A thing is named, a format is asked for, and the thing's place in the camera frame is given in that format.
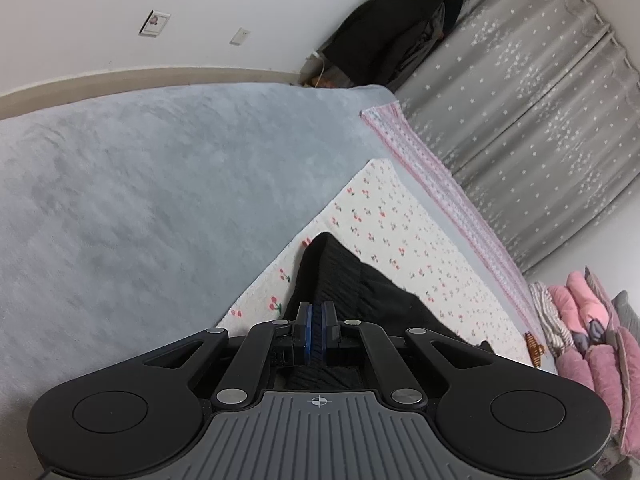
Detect black pants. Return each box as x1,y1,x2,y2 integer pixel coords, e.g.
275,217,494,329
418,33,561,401
278,231,497,396

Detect brown hair claw clip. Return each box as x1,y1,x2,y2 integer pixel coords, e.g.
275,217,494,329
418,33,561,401
524,332,546,368

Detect cherry print white sheet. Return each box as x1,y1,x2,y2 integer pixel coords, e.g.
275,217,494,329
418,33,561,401
219,159,530,364

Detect striped folded cloth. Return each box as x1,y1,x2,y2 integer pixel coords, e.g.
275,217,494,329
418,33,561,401
528,282,575,359

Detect grey bed cover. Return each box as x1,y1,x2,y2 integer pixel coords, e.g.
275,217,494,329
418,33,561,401
0,81,557,480

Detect pink grey folded duvet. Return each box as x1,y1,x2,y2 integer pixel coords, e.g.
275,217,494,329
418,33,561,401
555,326,639,460

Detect pink striped blanket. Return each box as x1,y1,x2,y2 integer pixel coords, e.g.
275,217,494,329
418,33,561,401
360,102,544,339

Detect grey star curtain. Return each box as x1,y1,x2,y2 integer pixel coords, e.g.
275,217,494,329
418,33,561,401
397,0,639,271

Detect hanging dark clothes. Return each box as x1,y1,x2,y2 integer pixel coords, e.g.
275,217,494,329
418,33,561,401
308,0,464,91

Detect white wall switch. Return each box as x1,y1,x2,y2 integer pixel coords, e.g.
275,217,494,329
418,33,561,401
230,28,250,46

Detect white wall socket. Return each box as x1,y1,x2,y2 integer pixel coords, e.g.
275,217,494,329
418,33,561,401
139,10,171,37

